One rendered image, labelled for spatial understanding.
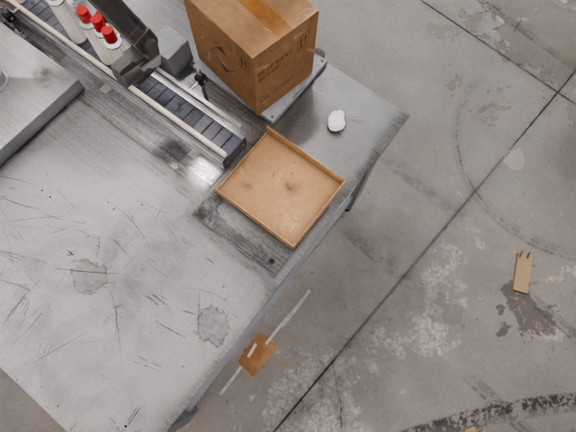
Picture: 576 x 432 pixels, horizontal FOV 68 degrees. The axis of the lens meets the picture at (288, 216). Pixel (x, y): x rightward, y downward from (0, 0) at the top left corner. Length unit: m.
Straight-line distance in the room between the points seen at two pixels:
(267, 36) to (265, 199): 0.45
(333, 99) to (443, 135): 1.15
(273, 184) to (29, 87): 0.83
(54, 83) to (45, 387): 0.90
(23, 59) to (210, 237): 0.85
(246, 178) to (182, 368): 0.56
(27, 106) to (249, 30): 0.74
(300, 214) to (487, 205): 1.35
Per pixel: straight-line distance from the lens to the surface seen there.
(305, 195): 1.28
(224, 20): 1.26
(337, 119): 1.38
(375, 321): 2.08
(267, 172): 1.31
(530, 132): 2.71
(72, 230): 1.39
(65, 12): 1.56
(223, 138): 1.32
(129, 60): 1.23
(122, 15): 1.13
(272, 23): 1.24
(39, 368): 1.35
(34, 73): 1.64
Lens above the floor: 2.02
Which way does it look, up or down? 71 degrees down
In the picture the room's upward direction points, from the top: 3 degrees clockwise
